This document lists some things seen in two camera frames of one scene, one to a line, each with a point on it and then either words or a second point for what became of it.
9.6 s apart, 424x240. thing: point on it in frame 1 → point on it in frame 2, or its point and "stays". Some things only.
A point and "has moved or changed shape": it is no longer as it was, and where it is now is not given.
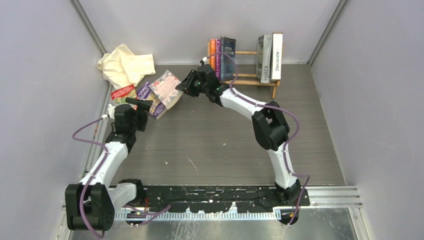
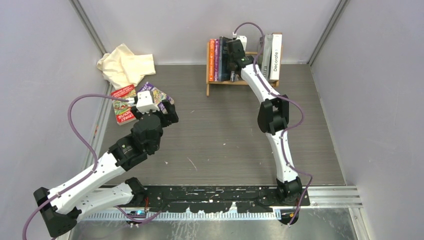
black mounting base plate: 217,199 stays
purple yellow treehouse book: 145,93 has moved or changed shape
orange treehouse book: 212,52 stays
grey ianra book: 264,50 stays
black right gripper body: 203,87 → 229,61
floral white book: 164,87 has moved or changed shape
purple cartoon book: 217,59 stays
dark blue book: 227,65 stays
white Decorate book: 276,53 stays
